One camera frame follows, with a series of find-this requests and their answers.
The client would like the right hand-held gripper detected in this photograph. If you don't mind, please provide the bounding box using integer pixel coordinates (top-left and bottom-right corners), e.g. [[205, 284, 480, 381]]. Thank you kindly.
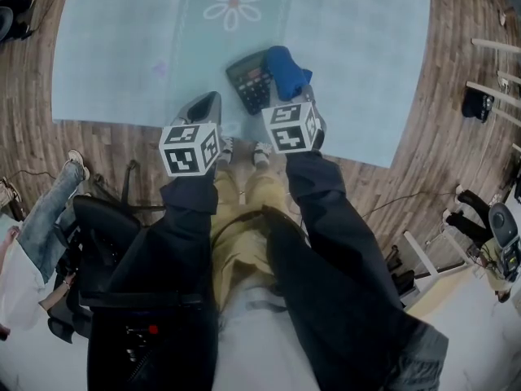
[[261, 81, 327, 155]]

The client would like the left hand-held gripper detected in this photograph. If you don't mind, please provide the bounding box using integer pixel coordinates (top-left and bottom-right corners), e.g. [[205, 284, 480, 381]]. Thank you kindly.
[[158, 91, 224, 178]]

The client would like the blue cloth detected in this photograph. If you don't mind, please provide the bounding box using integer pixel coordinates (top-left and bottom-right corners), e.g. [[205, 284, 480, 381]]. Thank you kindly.
[[265, 46, 313, 101]]

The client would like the black calculator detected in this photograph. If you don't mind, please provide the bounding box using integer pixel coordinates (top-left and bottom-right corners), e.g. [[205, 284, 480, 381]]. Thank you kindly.
[[225, 49, 286, 116]]

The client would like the person's left forearm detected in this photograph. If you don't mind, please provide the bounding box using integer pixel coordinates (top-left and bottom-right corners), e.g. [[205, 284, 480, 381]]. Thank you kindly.
[[87, 175, 220, 391]]

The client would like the person's right forearm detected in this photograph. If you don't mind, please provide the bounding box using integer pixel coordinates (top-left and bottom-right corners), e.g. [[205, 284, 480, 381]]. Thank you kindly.
[[266, 149, 449, 391]]

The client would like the person's left shoe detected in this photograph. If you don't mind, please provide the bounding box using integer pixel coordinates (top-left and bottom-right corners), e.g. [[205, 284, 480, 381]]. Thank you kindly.
[[218, 136, 235, 165]]

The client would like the person's shoe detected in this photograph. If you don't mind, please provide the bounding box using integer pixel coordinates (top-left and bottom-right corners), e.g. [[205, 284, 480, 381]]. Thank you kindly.
[[218, 136, 235, 165], [252, 141, 273, 167]]

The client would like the person's right shoe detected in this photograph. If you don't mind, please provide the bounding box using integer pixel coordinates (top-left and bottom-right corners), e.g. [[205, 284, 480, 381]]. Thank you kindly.
[[252, 141, 273, 167]]

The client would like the light blue tablecloth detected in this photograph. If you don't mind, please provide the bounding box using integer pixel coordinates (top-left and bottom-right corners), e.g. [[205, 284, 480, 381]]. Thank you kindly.
[[51, 0, 432, 169]]

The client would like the person's right leg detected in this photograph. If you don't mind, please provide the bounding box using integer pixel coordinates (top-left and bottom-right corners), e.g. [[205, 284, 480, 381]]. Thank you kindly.
[[243, 168, 294, 292]]

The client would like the person's leg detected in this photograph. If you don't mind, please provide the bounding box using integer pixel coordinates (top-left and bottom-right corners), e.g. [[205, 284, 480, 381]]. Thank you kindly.
[[211, 165, 247, 301], [243, 168, 294, 292]]

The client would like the person's left leg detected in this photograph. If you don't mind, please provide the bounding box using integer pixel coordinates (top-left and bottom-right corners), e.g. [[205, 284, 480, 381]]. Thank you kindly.
[[211, 165, 247, 301]]

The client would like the black office chair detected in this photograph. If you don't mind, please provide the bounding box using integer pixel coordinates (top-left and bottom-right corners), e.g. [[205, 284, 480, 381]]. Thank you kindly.
[[384, 244, 416, 301], [72, 159, 164, 305]]

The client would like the black bag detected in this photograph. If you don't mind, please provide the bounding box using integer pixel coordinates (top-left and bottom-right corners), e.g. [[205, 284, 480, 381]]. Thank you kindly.
[[462, 86, 496, 124]]

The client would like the white table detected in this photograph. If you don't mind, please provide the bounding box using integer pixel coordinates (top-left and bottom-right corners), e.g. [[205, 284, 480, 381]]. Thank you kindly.
[[466, 37, 521, 128]]

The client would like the person's white shirt torso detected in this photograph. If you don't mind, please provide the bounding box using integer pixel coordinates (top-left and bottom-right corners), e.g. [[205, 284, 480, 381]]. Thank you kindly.
[[215, 277, 326, 391]]

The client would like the grey backpack unit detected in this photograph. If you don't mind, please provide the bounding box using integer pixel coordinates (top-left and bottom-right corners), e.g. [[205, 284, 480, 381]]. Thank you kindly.
[[488, 202, 521, 279]]

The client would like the black floor cable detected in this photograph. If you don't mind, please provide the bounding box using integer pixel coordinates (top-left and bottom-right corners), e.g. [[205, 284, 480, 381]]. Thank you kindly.
[[361, 191, 461, 219]]

